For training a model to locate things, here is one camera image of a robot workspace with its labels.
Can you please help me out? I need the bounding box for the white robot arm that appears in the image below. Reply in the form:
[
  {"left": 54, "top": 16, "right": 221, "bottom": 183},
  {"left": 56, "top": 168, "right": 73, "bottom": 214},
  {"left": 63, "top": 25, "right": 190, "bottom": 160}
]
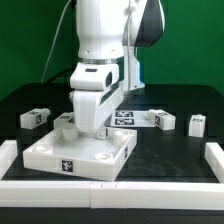
[{"left": 70, "top": 0, "right": 165, "bottom": 139}]

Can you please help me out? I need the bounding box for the white cable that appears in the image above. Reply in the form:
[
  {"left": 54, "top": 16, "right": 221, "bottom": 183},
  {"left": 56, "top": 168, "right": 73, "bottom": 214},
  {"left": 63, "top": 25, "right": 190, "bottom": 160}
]
[{"left": 40, "top": 0, "right": 74, "bottom": 84}]

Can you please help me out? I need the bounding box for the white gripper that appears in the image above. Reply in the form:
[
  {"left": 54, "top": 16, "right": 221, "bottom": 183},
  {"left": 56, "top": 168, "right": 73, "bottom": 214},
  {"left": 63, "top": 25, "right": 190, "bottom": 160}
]
[{"left": 70, "top": 63, "right": 124, "bottom": 139}]

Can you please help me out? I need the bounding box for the white square table top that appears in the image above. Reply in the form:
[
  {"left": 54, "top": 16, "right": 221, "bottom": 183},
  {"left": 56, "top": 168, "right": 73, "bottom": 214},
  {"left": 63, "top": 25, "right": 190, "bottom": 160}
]
[{"left": 23, "top": 124, "right": 137, "bottom": 181}]

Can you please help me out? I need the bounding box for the white U-shaped fence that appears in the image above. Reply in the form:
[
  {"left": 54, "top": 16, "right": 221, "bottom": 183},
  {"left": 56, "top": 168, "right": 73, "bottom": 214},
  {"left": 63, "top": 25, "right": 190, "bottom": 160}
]
[{"left": 0, "top": 140, "right": 224, "bottom": 210}]

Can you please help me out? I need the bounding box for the black cable bundle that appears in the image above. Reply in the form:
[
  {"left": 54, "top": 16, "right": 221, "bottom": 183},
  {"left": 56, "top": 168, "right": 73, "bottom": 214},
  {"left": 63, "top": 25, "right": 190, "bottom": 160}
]
[{"left": 46, "top": 66, "right": 78, "bottom": 84}]

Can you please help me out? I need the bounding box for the white sheet with fiducial markers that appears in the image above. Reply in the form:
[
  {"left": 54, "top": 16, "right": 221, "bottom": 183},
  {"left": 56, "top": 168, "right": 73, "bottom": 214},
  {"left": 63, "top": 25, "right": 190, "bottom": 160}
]
[{"left": 110, "top": 110, "right": 153, "bottom": 127}]

